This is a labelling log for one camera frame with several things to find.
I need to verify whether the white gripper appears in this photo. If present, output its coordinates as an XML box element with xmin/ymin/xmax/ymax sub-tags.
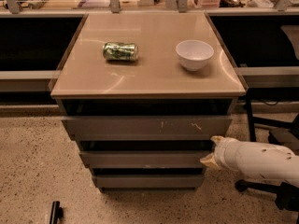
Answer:
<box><xmin>200</xmin><ymin>135</ymin><xmax>240</xmax><ymax>171</ymax></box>

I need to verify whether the grey top drawer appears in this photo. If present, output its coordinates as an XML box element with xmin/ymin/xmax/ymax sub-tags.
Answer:
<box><xmin>63</xmin><ymin>116</ymin><xmax>232</xmax><ymax>141</ymax></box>

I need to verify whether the grey drawer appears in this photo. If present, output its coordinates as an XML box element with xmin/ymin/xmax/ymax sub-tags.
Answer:
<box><xmin>79</xmin><ymin>150</ymin><xmax>208</xmax><ymax>169</ymax></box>
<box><xmin>93</xmin><ymin>175</ymin><xmax>204</xmax><ymax>189</ymax></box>
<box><xmin>63</xmin><ymin>116</ymin><xmax>232</xmax><ymax>141</ymax></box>

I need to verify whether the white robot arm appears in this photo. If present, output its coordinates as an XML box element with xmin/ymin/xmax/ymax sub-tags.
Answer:
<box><xmin>200</xmin><ymin>135</ymin><xmax>299</xmax><ymax>187</ymax></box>

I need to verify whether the grey middle drawer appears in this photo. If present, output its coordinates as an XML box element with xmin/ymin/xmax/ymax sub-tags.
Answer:
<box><xmin>79</xmin><ymin>150</ymin><xmax>208</xmax><ymax>169</ymax></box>

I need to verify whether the grey drawer cabinet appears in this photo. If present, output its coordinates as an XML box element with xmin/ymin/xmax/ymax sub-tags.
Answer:
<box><xmin>51</xmin><ymin>12</ymin><xmax>247</xmax><ymax>178</ymax></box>

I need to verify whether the grey bottom drawer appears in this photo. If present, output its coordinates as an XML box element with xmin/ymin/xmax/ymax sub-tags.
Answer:
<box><xmin>93</xmin><ymin>175</ymin><xmax>204</xmax><ymax>189</ymax></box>

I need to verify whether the black desk leg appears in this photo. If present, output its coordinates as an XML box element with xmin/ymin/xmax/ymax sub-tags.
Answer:
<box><xmin>245</xmin><ymin>94</ymin><xmax>256</xmax><ymax>142</ymax></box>

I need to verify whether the black office chair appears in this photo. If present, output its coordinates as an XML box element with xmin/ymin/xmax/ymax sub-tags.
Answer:
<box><xmin>229</xmin><ymin>117</ymin><xmax>299</xmax><ymax>212</ymax></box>

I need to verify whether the white bowl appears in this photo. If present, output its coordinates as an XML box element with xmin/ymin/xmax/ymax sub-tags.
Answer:
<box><xmin>176</xmin><ymin>40</ymin><xmax>214</xmax><ymax>71</ymax></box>

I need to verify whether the crushed green soda can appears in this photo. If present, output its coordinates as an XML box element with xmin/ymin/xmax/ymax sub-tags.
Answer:
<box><xmin>103</xmin><ymin>42</ymin><xmax>138</xmax><ymax>62</ymax></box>

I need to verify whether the black object on floor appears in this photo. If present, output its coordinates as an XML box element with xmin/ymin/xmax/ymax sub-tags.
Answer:
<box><xmin>50</xmin><ymin>201</ymin><xmax>64</xmax><ymax>224</ymax></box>

